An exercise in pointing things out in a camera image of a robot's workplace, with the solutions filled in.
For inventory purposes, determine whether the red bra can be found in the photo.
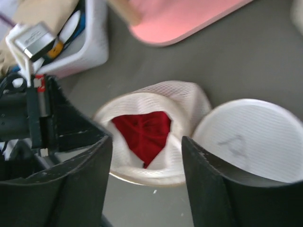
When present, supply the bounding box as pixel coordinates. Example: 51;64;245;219
111;111;171;168

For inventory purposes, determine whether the white plastic perforated basket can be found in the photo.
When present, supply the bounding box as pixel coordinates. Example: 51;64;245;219
38;0;109;78

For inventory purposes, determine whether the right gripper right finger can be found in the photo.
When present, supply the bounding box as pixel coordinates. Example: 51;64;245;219
182;136;303;227

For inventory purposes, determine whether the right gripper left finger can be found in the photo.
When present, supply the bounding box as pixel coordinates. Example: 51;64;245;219
0;136;112;227

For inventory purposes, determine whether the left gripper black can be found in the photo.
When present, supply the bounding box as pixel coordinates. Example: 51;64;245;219
0;74;111;180

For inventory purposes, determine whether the pink two-tier shelf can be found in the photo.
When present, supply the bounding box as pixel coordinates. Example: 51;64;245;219
111;0;254;47

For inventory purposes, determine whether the beige trim mesh laundry bag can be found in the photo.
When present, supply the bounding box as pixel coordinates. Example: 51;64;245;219
93;80;303;186

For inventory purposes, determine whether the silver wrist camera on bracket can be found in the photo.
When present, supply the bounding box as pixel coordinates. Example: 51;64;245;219
5;22;57;87

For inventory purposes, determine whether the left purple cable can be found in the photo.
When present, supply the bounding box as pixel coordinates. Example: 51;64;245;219
0;11;17;30

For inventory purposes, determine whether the beige folded cloth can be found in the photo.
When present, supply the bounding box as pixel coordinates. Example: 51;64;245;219
0;0;79;76

